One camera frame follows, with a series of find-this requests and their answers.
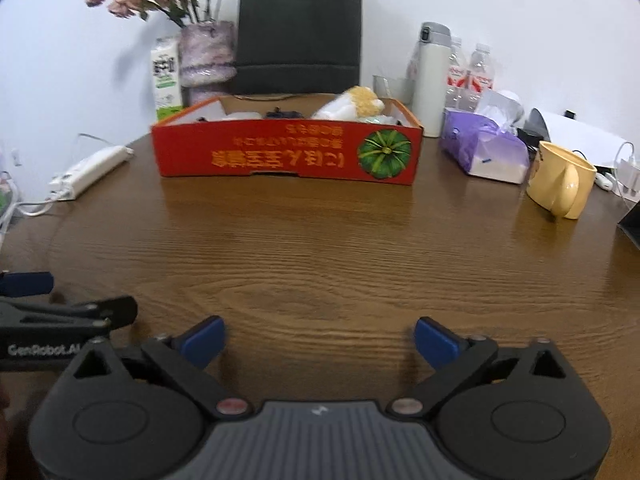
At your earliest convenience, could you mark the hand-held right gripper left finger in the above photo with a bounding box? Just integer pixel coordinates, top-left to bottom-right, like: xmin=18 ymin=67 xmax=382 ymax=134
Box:
xmin=72 ymin=316 xmax=253 ymax=421

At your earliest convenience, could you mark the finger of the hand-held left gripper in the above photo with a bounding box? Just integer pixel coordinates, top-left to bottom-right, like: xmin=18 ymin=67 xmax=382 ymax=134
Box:
xmin=0 ymin=272 xmax=55 ymax=297
xmin=0 ymin=295 xmax=139 ymax=332

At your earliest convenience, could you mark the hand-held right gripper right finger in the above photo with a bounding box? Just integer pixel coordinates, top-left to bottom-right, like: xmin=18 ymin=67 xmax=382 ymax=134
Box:
xmin=386 ymin=317 xmax=568 ymax=419

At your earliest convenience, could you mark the red cardboard box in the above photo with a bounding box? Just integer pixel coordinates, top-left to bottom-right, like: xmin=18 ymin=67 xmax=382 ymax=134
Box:
xmin=151 ymin=95 xmax=425 ymax=187

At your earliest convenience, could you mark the wooden desktop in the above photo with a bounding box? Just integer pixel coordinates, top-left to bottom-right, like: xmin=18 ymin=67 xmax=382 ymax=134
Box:
xmin=0 ymin=95 xmax=640 ymax=480

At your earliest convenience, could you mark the white desktop device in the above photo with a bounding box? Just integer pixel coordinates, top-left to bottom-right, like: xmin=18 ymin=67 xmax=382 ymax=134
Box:
xmin=527 ymin=108 xmax=632 ymax=169

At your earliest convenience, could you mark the white power strip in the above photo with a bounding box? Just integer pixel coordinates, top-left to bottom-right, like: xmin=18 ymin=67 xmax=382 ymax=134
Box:
xmin=48 ymin=145 xmax=135 ymax=201

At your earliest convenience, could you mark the yellow mug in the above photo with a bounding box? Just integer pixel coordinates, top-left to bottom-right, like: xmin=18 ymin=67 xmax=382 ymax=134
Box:
xmin=525 ymin=140 xmax=598 ymax=220

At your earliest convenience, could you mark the purple tissue pack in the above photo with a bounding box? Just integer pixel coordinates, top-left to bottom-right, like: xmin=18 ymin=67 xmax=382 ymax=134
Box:
xmin=439 ymin=89 xmax=531 ymax=184

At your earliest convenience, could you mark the black flat device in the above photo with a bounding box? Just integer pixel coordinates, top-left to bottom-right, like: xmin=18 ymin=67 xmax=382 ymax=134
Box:
xmin=615 ymin=204 xmax=640 ymax=251

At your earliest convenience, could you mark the white and green milk carton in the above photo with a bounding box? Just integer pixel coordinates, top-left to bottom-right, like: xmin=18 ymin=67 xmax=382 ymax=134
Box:
xmin=151 ymin=37 xmax=184 ymax=121

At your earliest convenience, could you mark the clear glass cup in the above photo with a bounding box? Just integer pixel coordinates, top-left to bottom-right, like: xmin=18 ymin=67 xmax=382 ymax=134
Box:
xmin=372 ymin=74 xmax=414 ymax=107

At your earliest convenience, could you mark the white thermos bottle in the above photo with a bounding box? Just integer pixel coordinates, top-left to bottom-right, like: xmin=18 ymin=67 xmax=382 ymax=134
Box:
xmin=410 ymin=22 xmax=452 ymax=139

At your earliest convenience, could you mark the purple textured vase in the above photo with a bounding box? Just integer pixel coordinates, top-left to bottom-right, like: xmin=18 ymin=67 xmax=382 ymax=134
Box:
xmin=178 ymin=20 xmax=237 ymax=107

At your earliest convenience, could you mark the black paper bag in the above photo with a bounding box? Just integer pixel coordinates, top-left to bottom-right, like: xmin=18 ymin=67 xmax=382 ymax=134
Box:
xmin=232 ymin=0 xmax=362 ymax=96

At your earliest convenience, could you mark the white charging cable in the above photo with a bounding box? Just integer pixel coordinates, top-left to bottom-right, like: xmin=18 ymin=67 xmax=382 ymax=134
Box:
xmin=9 ymin=132 xmax=117 ymax=218

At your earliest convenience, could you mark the white wall charger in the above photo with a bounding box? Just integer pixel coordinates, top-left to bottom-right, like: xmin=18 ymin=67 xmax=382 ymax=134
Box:
xmin=617 ymin=142 xmax=640 ymax=202

